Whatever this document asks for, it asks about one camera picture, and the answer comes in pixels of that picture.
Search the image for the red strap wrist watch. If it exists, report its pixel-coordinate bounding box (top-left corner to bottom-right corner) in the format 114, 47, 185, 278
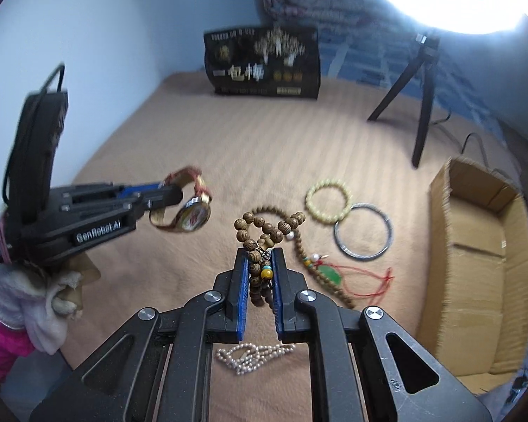
149, 166, 213, 232

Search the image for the green pendant red cord necklace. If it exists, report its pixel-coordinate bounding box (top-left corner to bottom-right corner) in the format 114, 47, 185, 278
312, 251, 395, 306

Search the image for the brown wooden bead necklace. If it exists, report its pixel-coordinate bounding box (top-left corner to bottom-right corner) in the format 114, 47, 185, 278
233, 203, 357, 311

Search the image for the dark metal bangle ring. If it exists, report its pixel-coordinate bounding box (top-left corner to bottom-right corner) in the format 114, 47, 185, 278
333, 203, 395, 263

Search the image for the pale yellow bead bracelet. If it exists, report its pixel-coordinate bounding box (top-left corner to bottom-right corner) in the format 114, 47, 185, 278
304, 178, 352, 225

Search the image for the white-gloved left hand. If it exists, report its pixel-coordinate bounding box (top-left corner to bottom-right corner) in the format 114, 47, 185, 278
0, 254, 101, 355

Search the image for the black printed gift bag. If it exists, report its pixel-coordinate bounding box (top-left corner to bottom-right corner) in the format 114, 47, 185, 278
204, 26, 321, 99

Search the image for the brown cardboard box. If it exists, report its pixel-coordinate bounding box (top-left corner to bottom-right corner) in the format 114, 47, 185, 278
417, 158, 528, 394

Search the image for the folded floral blanket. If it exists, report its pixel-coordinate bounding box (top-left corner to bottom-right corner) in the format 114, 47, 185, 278
262, 0, 376, 28

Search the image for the blue patterned bed quilt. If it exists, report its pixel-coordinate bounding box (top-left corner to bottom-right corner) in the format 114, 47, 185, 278
319, 24, 504, 141

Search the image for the black light tripod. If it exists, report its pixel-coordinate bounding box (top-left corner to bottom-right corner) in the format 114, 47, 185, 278
367, 30, 442, 169

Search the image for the black power cable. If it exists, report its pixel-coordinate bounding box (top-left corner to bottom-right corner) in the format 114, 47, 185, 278
430, 111, 521, 181

